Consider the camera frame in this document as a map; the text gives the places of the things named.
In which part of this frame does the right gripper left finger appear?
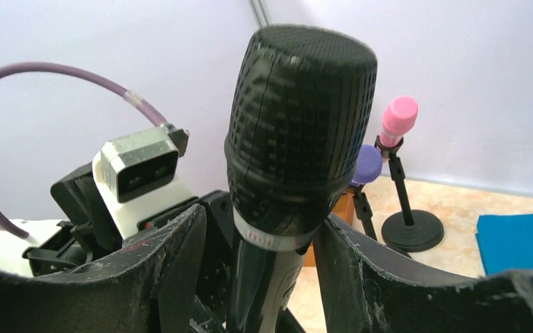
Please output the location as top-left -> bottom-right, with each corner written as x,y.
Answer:
0,205 -> 207,332

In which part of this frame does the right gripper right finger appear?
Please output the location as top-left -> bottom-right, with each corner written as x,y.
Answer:
314,215 -> 533,332

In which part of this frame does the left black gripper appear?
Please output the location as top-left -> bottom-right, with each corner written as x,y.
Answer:
23,164 -> 233,321

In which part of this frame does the black mic stand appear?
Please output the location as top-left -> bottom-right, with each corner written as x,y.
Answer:
375,135 -> 445,256
348,185 -> 378,241

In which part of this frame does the purple microphone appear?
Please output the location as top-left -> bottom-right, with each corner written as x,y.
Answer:
350,145 -> 383,187

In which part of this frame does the pink microphone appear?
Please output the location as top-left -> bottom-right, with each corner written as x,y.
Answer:
379,96 -> 418,148

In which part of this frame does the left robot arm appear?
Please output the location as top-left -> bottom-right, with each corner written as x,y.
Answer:
0,163 -> 232,321

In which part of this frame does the orange compartment tray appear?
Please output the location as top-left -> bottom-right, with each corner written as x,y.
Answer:
304,189 -> 355,267

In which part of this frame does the blue folded cloth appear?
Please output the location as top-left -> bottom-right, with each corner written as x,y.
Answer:
475,214 -> 533,275

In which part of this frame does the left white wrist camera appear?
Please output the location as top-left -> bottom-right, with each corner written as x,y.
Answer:
92,124 -> 195,239

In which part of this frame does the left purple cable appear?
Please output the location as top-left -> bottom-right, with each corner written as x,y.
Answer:
0,61 -> 171,240

